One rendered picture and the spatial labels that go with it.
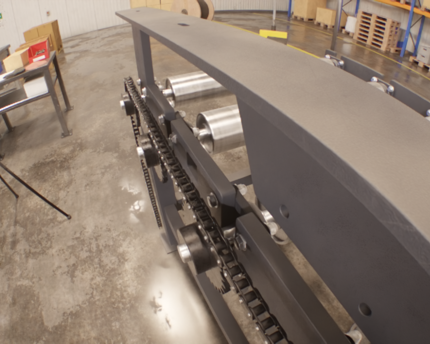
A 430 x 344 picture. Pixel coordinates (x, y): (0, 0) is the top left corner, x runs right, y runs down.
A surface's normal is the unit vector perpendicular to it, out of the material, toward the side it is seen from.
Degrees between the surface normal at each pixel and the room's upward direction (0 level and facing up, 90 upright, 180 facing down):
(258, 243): 0
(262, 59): 0
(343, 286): 90
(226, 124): 42
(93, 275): 0
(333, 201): 90
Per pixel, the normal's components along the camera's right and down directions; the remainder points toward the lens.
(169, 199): 0.44, 0.60
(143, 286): 0.00, -0.74
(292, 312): -0.90, 0.29
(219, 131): 0.35, 0.04
